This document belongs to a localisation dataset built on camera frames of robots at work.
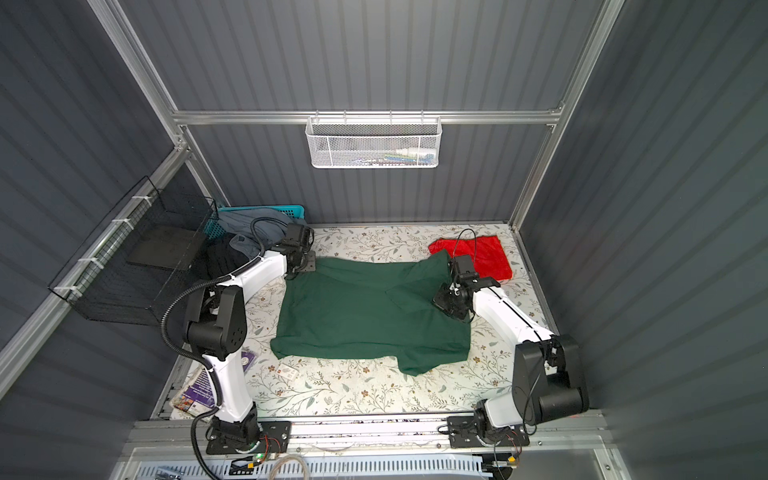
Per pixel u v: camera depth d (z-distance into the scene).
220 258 0.94
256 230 1.07
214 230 1.11
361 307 0.96
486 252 1.07
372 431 0.76
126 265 0.72
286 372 0.83
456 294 0.65
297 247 0.79
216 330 0.53
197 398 0.77
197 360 0.53
